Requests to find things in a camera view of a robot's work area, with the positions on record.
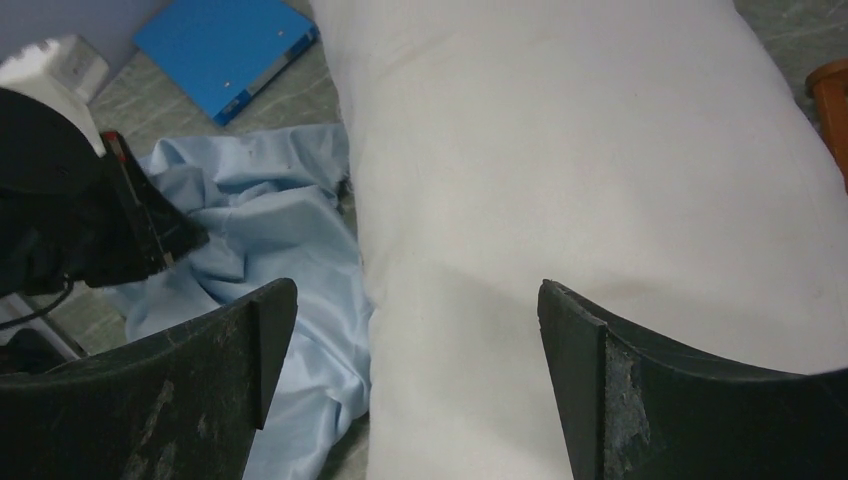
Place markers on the white pillow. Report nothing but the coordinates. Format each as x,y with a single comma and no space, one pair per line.
647,154

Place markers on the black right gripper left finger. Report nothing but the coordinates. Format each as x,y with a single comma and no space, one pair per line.
184,403

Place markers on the orange wooden shelf rack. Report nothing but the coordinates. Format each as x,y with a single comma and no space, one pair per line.
827,86

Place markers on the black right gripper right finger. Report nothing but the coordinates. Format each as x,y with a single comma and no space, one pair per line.
635,404

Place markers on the light blue pillowcase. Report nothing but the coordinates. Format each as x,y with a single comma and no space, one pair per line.
269,202

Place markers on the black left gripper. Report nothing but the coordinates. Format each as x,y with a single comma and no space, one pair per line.
70,214

